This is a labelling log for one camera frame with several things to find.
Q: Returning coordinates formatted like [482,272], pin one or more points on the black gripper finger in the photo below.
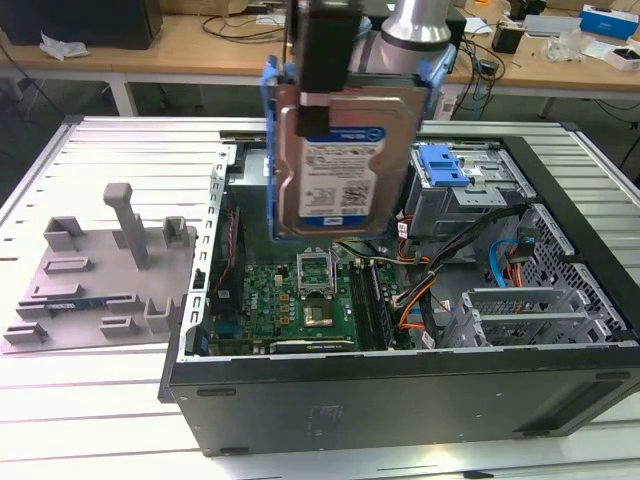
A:
[314,120]

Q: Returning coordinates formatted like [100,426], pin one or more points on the hard disk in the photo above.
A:
[350,175]

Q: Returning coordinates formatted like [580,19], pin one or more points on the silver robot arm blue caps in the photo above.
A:
[415,25]

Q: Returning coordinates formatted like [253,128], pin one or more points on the grey disk bay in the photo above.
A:
[525,320]

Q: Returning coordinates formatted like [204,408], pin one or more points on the white power strip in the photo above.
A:
[447,107]

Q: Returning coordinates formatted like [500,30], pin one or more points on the blue drive latch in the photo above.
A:
[440,167]

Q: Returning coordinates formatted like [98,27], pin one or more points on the grey optical drive cage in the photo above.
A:
[440,215]

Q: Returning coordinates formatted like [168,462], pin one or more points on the wooden desk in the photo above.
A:
[165,50]

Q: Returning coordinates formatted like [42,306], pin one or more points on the small black box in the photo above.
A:
[507,40]

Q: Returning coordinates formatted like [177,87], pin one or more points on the green motherboard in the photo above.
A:
[265,300]

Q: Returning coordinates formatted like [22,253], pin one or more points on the empty black RAM slot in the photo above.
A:
[361,310]

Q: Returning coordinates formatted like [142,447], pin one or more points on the CPU socket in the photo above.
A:
[316,316]

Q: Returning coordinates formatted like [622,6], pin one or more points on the RAM stick in slot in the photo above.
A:
[381,312]

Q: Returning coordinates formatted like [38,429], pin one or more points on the flat silver box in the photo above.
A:
[550,25]

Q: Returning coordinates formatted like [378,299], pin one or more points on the graphics card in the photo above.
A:
[310,346]

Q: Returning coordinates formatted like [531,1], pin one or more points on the clear plastic bag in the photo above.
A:
[567,45]

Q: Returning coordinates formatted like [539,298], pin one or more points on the large black box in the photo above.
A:
[75,20]

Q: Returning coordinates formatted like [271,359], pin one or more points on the white crumpled wrapper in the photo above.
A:
[62,49]

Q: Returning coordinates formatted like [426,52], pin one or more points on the grey parts rack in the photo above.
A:
[100,285]

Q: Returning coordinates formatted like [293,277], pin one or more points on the blue cardboard box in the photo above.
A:
[605,22]

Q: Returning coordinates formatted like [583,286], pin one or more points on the white phone box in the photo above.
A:
[622,57]

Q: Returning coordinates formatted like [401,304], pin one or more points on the RAM stick on rack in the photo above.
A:
[75,303]

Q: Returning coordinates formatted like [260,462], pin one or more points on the black PC case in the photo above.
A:
[400,410]

